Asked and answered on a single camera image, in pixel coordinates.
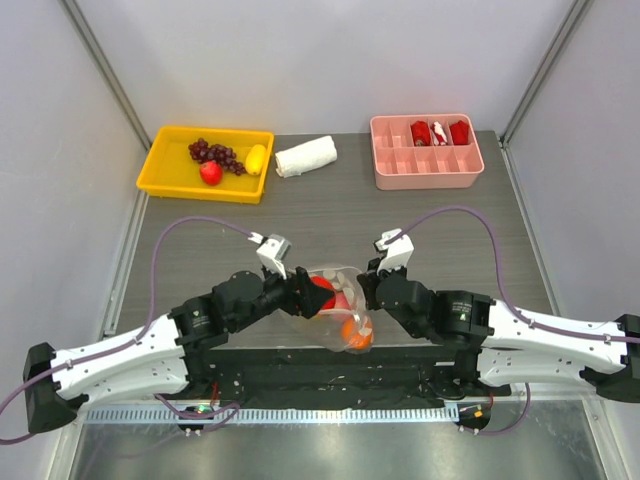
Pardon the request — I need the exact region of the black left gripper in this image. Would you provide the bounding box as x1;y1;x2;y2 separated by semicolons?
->
230;258;333;333

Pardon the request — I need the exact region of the orange red fake persimmon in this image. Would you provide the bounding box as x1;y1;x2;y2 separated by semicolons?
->
310;275;336;310

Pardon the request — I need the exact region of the clear zip top bag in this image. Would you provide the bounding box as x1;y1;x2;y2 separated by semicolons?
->
280;264;374;354

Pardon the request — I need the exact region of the yellow fake mango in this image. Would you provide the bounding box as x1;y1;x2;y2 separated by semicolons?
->
244;144;266;176

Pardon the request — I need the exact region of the red fake tomato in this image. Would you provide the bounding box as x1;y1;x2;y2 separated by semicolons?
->
199;161;224;186

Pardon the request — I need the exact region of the purple fake grape bunch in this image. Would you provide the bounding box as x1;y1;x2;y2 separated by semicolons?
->
188;138;247;175

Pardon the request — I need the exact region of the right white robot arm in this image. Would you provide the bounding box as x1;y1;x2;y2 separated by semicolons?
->
357;259;639;403

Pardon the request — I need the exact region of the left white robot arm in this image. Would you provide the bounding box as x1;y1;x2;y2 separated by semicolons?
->
23;267;335;434

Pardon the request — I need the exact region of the pink fake peach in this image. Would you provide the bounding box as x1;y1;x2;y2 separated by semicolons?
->
334;292;351;315

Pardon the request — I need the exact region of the rolled white towel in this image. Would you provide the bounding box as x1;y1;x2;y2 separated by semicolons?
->
275;135;337;178

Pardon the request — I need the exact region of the pink divided organizer box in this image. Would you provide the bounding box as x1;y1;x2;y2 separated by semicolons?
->
370;114;485;190

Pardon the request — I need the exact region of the red white rolled cloth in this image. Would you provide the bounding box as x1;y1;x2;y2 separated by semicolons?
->
431;121;448;146

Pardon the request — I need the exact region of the red rolled cloth left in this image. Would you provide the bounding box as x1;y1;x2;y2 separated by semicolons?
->
410;120;431;147

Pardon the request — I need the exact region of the red rolled cloth right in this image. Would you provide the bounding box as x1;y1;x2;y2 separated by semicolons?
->
449;120;470;146

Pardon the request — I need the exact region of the yellow plastic tray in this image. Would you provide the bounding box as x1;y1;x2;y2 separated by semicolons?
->
137;126;274;204

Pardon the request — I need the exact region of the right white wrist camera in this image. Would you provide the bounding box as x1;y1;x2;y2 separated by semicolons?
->
374;229;414;275

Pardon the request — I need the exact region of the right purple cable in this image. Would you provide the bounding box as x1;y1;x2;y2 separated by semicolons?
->
387;204;640;436

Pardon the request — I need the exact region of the purple cable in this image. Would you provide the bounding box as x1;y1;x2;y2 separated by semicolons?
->
0;215;261;446
387;204;640;436

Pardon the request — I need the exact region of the perforated metal cable rail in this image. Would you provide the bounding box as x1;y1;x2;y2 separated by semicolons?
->
85;404;459;425

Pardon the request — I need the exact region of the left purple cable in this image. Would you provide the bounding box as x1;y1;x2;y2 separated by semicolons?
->
0;215;261;446

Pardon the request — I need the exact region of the grey aluminium corner rail right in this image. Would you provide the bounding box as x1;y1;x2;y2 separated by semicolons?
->
499;0;594;149

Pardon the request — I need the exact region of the grey aluminium corner rail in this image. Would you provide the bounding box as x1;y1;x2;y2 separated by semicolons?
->
59;0;152;151
499;0;594;149

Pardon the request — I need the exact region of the grey aluminium corner rail left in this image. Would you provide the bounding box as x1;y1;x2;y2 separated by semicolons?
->
59;0;152;151

